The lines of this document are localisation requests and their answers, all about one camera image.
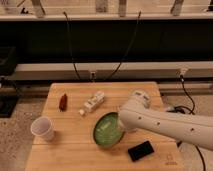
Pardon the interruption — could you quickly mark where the black floor cable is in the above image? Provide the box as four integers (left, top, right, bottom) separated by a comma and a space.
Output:
164, 73, 208, 171

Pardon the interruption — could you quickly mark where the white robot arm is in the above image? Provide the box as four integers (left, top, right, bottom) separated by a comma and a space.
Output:
118, 90, 213, 150

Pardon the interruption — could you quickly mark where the black smartphone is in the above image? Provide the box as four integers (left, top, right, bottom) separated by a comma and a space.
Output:
128, 141, 154, 162

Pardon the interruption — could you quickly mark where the black hanging cable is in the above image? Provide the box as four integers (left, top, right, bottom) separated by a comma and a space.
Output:
103, 10, 142, 82
62, 11, 82, 81

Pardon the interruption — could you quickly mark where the green ceramic bowl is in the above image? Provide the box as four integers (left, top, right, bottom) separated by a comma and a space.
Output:
93, 112, 124, 148

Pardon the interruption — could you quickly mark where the white plastic cup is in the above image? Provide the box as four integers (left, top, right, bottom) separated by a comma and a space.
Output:
30, 117, 54, 141

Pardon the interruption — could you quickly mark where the clear plastic bottle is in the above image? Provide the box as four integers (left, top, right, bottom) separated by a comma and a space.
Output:
79, 91, 105, 116

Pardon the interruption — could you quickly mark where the white wall outlet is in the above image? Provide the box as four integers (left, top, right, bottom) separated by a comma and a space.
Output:
179, 68, 188, 76

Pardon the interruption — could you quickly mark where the left black hanging cable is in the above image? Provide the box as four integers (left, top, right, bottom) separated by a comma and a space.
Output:
62, 11, 82, 81

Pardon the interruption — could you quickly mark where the dark red chili pepper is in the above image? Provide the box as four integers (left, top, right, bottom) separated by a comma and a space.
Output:
59, 94, 67, 111

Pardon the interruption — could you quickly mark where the right black hanging cable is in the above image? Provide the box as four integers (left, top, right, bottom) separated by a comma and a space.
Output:
103, 10, 142, 82

